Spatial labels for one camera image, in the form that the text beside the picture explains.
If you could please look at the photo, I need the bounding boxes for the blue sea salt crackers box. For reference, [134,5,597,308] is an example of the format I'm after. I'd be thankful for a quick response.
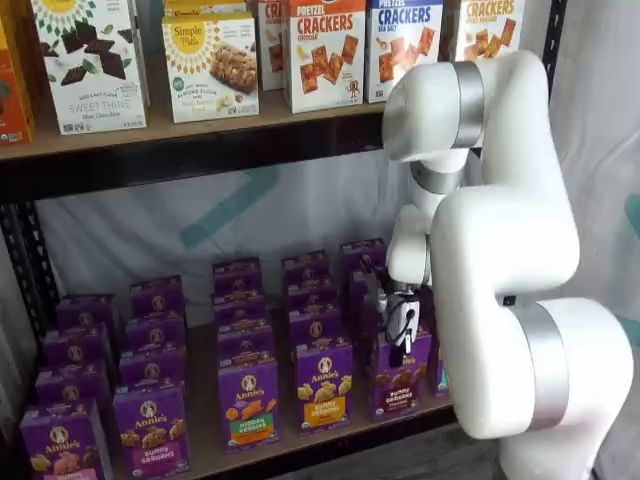
[363,0,445,105]

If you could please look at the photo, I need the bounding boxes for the brown wooden shelf board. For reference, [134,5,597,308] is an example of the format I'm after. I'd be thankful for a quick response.
[0,88,396,162]
[49,279,457,480]

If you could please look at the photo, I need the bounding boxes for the purple Annie's box teal label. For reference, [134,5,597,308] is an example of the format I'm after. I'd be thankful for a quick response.
[431,344,452,400]

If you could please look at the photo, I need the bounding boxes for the purple Annie's box magenta label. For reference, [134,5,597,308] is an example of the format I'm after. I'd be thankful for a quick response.
[112,383,192,475]
[118,348,187,390]
[124,310,189,353]
[129,274,185,316]

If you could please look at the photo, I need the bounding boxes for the purple Annie's box pink label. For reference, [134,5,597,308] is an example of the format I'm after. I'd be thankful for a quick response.
[19,399,112,480]
[34,360,112,409]
[55,293,119,331]
[42,323,114,369]

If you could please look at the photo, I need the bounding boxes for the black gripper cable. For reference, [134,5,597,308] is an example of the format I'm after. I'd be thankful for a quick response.
[386,298,417,347]

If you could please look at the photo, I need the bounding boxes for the purple Annie's hidden veggies box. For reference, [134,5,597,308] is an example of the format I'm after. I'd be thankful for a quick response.
[217,344,281,454]
[212,288,269,324]
[216,315,276,351]
[212,256,264,296]

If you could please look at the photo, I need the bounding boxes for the white backdrop cloth teal print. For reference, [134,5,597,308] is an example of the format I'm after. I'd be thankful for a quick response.
[0,0,640,480]

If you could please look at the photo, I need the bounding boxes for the black metal shelf frame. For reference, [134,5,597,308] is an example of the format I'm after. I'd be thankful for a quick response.
[0,0,571,480]

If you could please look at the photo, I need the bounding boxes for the Simple Mills almond bars box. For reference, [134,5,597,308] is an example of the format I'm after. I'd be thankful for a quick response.
[162,0,250,19]
[160,10,261,125]

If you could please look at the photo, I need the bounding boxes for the Sweet Thins mint chocolate box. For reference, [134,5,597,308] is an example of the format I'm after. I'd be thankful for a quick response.
[29,0,151,136]

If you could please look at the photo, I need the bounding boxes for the yellow pretzel crackers box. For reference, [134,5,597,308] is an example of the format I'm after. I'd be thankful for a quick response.
[452,0,526,64]

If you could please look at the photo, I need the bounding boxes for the orange cheddar pretzel crackers box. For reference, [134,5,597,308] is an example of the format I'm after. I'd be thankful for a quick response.
[256,0,287,92]
[282,0,366,115]

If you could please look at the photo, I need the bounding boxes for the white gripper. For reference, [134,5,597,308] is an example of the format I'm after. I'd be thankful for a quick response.
[383,293,422,368]

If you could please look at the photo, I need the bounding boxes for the purple Annie's box yellow label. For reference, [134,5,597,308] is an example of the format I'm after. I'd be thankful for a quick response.
[288,308,345,344]
[294,335,355,437]
[280,249,332,287]
[284,280,339,315]

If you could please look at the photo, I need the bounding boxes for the orange snack box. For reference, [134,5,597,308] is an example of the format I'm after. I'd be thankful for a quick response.
[0,14,37,147]

